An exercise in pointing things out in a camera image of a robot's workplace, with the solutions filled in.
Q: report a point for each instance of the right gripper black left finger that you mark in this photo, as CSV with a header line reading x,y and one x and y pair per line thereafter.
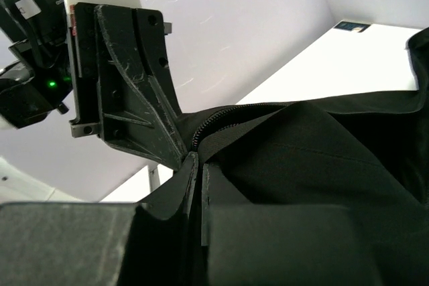
x,y
151,242

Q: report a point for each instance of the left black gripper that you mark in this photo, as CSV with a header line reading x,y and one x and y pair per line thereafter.
x,y
122,84

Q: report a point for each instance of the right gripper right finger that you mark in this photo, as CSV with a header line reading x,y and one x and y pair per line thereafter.
x,y
256,244

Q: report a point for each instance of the black zip jacket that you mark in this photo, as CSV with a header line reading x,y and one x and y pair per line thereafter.
x,y
365,152

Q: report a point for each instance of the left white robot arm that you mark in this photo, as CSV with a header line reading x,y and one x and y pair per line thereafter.
x,y
37,103

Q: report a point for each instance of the left blue table label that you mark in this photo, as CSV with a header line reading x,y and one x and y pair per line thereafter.
x,y
352,26

